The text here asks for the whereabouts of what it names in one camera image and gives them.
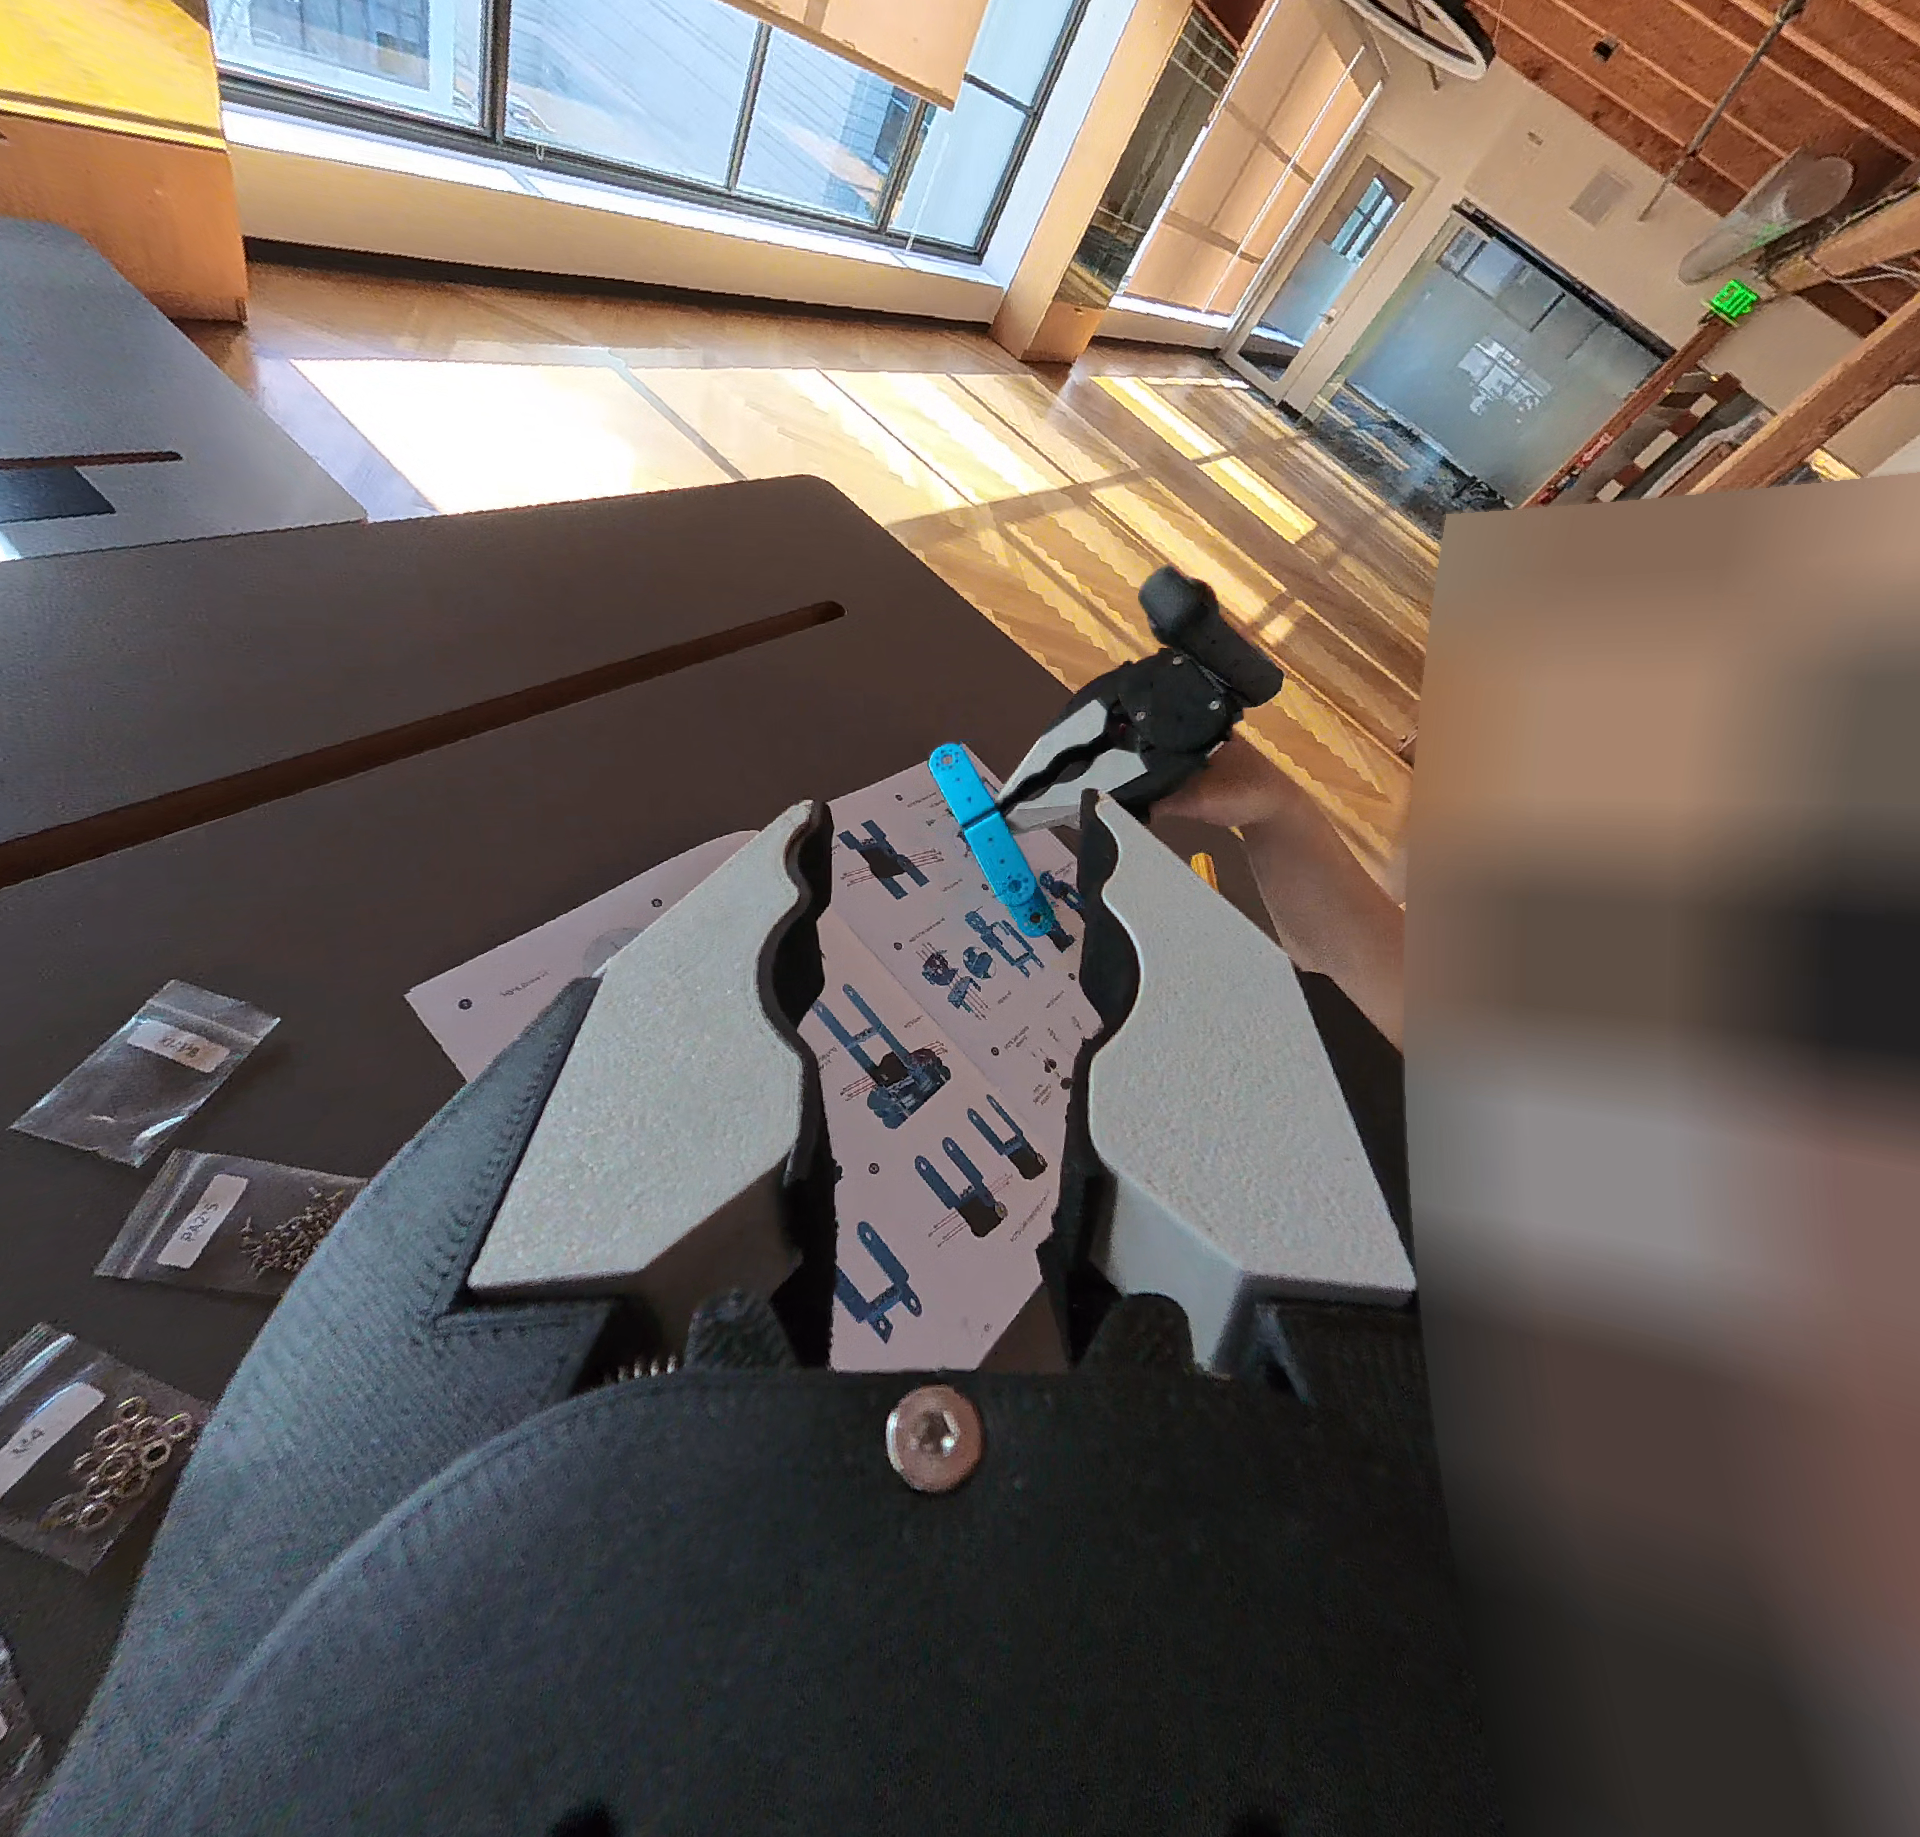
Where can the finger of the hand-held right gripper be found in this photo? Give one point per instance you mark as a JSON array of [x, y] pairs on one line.
[[1069, 756], [1114, 788]]

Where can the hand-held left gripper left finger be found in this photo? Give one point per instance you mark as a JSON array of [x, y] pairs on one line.
[[662, 1088]]

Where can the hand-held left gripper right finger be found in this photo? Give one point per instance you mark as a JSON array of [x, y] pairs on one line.
[[1231, 1103]]

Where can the blue metal bracket assembly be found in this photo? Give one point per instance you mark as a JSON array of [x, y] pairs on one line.
[[992, 856]]

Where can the dark desk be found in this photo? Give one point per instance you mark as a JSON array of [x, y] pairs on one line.
[[452, 638]]

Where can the printed assembly instruction sheet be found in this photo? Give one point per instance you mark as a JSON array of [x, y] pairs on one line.
[[526, 990]]

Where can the clear bag of small screws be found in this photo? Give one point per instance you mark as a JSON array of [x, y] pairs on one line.
[[227, 1222]]

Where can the frosted glass partition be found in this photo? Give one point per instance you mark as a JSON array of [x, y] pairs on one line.
[[1501, 367]]

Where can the white framed glass door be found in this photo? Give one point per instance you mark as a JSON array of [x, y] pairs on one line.
[[1352, 263]]

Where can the clear zip bag white label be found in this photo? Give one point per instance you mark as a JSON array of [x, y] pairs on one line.
[[142, 1073]]

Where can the tan blinds beyond pillar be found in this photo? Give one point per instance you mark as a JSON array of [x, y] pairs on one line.
[[1277, 157]]

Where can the green exit sign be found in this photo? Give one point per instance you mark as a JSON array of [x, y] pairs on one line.
[[1732, 299]]

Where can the clear bag of metal nuts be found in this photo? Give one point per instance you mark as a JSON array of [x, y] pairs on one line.
[[91, 1462]]

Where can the large window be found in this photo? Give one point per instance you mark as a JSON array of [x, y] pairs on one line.
[[632, 83]]

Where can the grey table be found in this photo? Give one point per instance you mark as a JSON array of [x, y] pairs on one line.
[[152, 367]]

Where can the wooden cabinet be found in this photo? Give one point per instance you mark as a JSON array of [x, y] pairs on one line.
[[107, 97]]

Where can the wooden support post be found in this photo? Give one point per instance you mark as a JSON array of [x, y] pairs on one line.
[[1832, 397]]

